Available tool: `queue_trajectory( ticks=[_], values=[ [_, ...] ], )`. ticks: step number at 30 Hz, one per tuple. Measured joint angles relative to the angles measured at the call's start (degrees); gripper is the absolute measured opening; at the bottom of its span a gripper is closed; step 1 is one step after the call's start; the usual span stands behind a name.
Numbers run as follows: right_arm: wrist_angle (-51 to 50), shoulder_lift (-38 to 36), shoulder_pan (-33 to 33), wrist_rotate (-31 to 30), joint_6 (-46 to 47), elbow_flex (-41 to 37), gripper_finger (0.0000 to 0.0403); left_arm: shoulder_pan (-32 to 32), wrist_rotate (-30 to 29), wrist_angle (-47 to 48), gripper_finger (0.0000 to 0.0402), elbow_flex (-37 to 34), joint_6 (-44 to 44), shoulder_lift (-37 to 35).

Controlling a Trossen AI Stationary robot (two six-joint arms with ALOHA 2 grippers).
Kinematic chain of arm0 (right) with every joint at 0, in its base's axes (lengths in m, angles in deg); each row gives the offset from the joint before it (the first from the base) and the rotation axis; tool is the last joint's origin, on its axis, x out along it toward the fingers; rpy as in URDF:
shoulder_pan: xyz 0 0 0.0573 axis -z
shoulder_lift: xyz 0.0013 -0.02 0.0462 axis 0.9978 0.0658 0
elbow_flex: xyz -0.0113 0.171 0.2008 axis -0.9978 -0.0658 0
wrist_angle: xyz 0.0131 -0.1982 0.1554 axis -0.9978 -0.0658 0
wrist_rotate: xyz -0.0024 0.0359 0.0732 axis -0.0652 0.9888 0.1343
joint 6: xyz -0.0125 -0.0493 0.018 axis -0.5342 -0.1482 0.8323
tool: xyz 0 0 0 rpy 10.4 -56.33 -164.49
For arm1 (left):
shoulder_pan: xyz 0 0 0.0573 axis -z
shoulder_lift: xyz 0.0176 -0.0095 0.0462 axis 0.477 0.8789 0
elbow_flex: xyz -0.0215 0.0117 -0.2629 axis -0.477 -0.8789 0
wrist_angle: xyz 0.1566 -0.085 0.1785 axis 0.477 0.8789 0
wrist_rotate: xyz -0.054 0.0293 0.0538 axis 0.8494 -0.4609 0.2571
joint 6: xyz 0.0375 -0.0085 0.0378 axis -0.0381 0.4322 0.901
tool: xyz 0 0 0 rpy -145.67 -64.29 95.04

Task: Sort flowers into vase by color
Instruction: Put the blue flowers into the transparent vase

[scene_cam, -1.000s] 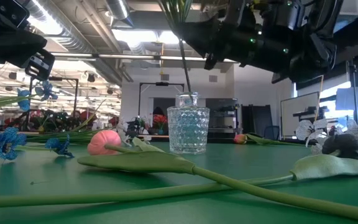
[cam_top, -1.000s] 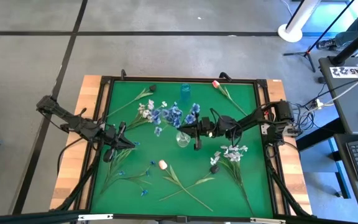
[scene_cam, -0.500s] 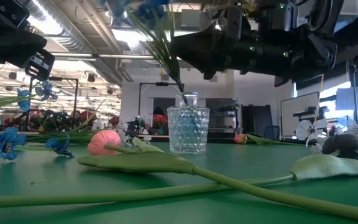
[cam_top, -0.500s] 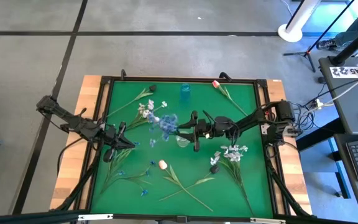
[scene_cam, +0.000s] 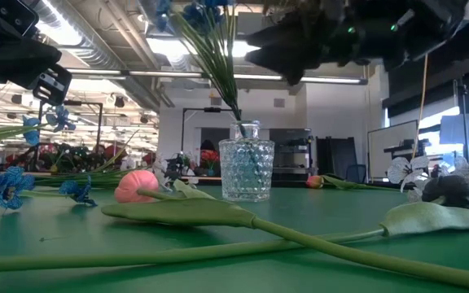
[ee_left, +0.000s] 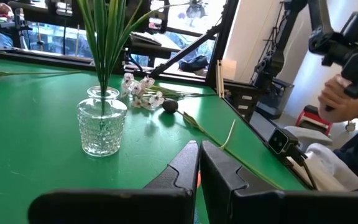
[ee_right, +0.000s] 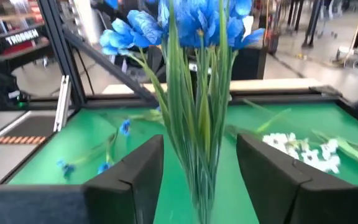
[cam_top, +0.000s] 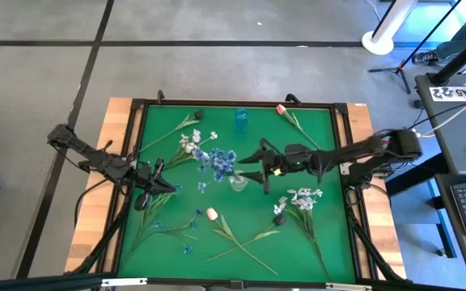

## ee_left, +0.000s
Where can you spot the beige box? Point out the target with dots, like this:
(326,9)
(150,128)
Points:
(229,69)

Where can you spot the green artificial grass bunch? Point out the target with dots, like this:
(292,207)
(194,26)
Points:
(106,46)

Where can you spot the dark blue bag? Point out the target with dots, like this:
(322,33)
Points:
(194,63)

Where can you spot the black artificial tulip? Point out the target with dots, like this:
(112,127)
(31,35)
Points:
(169,105)

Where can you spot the white cloth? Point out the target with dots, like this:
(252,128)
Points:
(325,168)

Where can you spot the white artificial flower bunch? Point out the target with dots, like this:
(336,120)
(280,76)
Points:
(157,99)

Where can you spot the pale grey seat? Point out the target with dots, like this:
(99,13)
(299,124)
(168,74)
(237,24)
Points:
(309,135)

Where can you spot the red step stool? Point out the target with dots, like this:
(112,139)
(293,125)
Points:
(312,116)

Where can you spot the small black camera box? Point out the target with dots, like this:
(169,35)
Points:
(280,141)

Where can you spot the black box with white labels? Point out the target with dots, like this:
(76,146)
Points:
(238,102)

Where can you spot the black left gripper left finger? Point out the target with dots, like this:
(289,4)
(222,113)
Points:
(120,208)

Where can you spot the person's hand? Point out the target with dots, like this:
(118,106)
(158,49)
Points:
(337,102)

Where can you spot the light wooden strips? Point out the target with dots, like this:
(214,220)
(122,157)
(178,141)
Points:
(220,77)

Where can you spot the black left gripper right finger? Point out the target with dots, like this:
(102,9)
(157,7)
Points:
(259,208)

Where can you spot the clear textured glass vase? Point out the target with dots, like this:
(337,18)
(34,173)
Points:
(101,130)

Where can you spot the dark plastic bin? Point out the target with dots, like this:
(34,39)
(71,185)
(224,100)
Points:
(275,99)

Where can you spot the green table mat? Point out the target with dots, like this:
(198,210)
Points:
(42,140)

